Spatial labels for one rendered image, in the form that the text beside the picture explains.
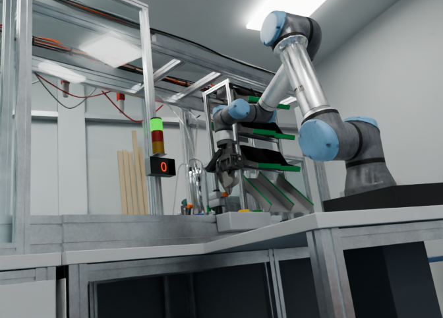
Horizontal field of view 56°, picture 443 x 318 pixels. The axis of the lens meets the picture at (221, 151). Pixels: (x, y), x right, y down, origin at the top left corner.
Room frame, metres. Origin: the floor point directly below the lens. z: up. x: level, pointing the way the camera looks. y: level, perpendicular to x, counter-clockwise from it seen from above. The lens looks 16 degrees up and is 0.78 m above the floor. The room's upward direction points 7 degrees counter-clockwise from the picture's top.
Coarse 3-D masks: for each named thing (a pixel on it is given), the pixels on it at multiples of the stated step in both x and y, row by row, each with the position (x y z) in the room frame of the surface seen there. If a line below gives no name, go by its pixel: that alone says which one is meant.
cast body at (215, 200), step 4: (216, 192) 1.67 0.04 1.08; (220, 192) 1.69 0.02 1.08; (212, 196) 1.69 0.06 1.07; (216, 196) 1.67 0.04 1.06; (220, 196) 1.69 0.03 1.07; (212, 200) 1.69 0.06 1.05; (216, 200) 1.67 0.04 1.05; (220, 200) 1.67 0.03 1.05; (212, 204) 1.69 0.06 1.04; (216, 204) 1.67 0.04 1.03; (220, 204) 1.67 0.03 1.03; (224, 204) 1.68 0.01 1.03
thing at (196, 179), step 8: (192, 168) 2.67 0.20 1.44; (192, 176) 2.63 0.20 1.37; (200, 176) 2.63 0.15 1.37; (192, 184) 2.63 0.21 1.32; (200, 184) 2.63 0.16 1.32; (192, 192) 2.63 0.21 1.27; (200, 192) 2.63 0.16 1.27; (208, 192) 2.68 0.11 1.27; (192, 200) 2.63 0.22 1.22; (200, 200) 2.62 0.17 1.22; (208, 200) 2.66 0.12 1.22; (192, 208) 2.64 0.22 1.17; (200, 208) 2.62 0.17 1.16
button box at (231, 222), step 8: (216, 216) 1.44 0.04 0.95; (224, 216) 1.41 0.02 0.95; (232, 216) 1.40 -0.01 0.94; (240, 216) 1.42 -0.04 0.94; (248, 216) 1.45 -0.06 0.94; (256, 216) 1.48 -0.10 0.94; (264, 216) 1.51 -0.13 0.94; (224, 224) 1.41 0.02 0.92; (232, 224) 1.39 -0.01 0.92; (240, 224) 1.42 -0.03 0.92; (248, 224) 1.45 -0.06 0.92; (256, 224) 1.48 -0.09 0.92; (264, 224) 1.51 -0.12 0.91
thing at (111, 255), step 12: (72, 252) 1.00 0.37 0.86; (84, 252) 1.02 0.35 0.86; (96, 252) 1.04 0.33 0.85; (108, 252) 1.06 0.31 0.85; (120, 252) 1.09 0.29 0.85; (132, 252) 1.11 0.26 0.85; (144, 252) 1.14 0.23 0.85; (156, 252) 1.16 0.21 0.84; (168, 252) 1.19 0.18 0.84; (180, 252) 1.22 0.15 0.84; (192, 252) 1.25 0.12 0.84; (228, 252) 1.39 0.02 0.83; (72, 264) 1.00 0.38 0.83
